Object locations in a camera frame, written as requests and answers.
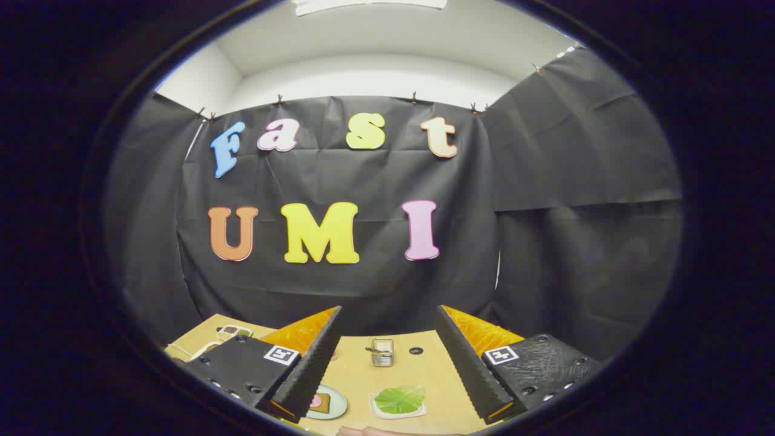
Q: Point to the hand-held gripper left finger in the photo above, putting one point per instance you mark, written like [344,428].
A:
[312,375]

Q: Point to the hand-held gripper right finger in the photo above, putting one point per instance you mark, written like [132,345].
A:
[469,375]

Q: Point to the brown toast slice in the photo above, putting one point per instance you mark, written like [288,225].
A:
[325,404]

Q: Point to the green lettuce leaf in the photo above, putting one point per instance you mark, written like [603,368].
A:
[399,399]

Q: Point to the pink ham slice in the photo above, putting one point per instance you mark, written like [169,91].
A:
[315,401]

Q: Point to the light green round plate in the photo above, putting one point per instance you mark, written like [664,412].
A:
[338,402]

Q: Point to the small white plate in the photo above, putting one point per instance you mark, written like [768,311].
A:
[387,415]

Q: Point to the white compartment tray with beans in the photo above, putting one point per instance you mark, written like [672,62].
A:
[233,332]

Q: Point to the ceiling light panel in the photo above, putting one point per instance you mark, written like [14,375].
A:
[363,5]

